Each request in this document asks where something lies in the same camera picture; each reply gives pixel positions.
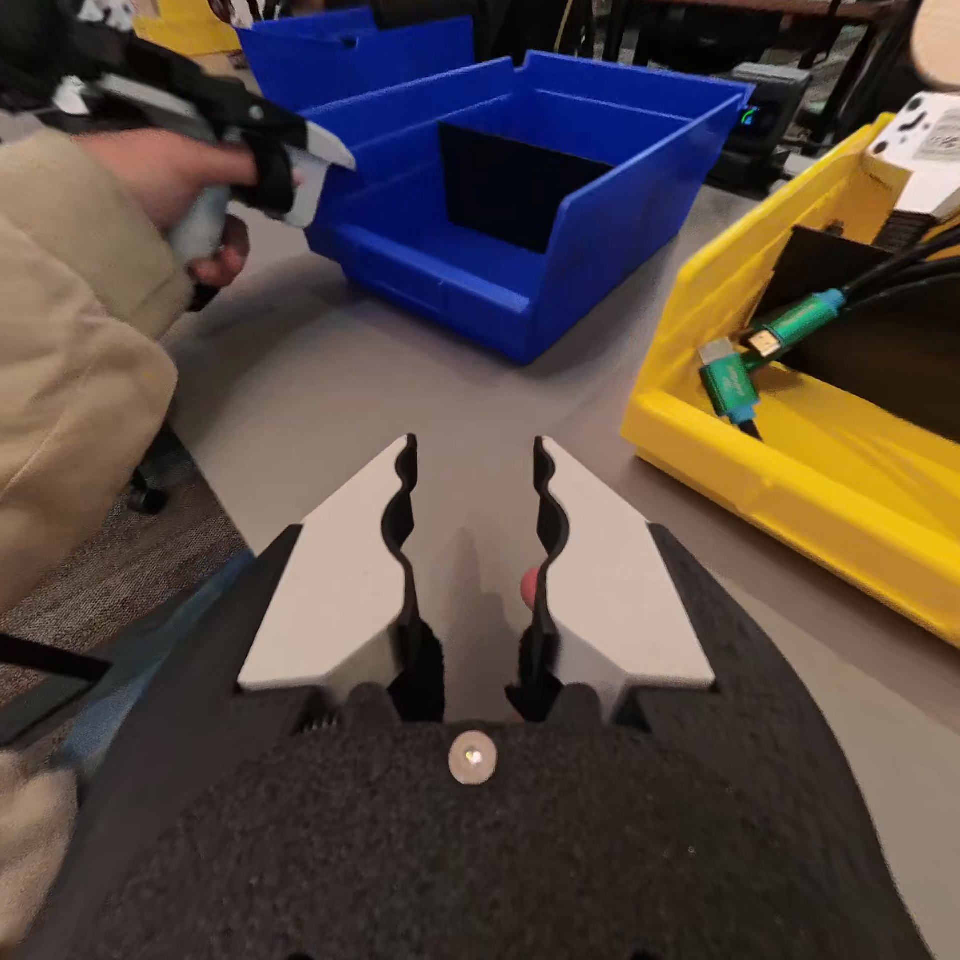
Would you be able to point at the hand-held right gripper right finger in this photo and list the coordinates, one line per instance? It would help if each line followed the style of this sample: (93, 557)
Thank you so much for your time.
(622, 600)

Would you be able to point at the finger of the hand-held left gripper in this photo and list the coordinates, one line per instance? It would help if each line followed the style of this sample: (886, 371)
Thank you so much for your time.
(307, 187)
(326, 144)

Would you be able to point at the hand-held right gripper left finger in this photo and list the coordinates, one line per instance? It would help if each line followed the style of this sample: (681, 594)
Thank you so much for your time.
(337, 592)

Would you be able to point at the blue storage bin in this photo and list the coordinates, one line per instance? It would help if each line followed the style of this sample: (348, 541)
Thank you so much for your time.
(450, 285)
(315, 60)

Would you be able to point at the yellow storage bin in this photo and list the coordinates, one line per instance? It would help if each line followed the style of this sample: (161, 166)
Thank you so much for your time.
(187, 30)
(787, 510)

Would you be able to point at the white HDMI switch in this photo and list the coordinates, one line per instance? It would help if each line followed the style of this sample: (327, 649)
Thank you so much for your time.
(922, 135)

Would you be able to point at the person's left hand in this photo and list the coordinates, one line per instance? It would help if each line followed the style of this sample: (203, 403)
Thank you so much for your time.
(165, 165)

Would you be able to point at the black bin divider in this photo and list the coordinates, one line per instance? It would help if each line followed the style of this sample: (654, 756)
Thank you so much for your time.
(862, 375)
(510, 187)

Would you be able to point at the office chair base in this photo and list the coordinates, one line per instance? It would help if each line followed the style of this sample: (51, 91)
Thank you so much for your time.
(150, 495)

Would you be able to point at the person's beige jacket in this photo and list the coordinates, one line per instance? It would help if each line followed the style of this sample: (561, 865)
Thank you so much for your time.
(30, 840)

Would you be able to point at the black electronic device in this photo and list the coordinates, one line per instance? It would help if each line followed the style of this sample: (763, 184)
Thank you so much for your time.
(765, 127)

